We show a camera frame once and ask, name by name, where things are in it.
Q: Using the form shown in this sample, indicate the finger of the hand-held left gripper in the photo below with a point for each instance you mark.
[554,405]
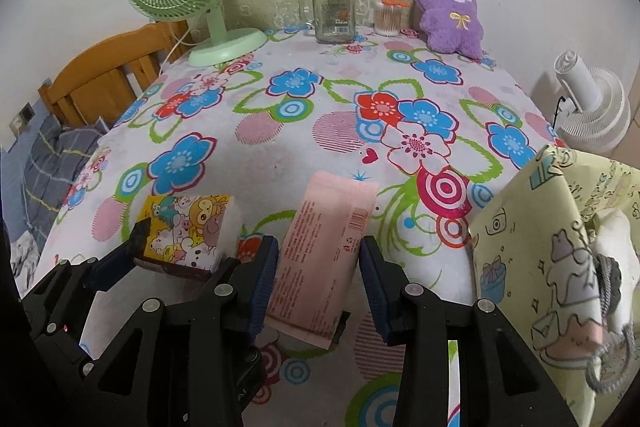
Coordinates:
[227,268]
[125,257]

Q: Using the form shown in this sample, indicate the grey plaid pillow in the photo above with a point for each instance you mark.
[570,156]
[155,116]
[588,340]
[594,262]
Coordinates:
[55,157]

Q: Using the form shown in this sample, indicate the cartoon print tissue pack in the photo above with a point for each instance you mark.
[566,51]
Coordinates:
[190,232]

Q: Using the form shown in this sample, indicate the pink packet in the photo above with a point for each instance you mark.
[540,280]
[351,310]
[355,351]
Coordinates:
[320,257]

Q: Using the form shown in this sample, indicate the white standing fan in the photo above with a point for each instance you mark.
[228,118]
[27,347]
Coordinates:
[595,107]

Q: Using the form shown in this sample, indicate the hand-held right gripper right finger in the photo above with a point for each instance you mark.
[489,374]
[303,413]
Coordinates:
[375,287]

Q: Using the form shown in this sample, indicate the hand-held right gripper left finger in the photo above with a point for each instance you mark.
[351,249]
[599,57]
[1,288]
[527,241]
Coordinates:
[260,287]

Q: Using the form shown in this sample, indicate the wall socket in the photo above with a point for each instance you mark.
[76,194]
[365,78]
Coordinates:
[22,117]

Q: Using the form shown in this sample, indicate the yellow patterned storage box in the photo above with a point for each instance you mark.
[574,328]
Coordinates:
[525,247]

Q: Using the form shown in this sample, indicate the cotton swab jar orange lid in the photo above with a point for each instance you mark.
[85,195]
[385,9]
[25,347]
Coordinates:
[389,18]

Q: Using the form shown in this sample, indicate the purple plush bunny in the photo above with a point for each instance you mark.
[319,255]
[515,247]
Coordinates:
[450,12]

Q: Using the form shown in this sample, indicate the floral tablecloth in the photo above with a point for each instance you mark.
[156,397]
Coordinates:
[300,132]

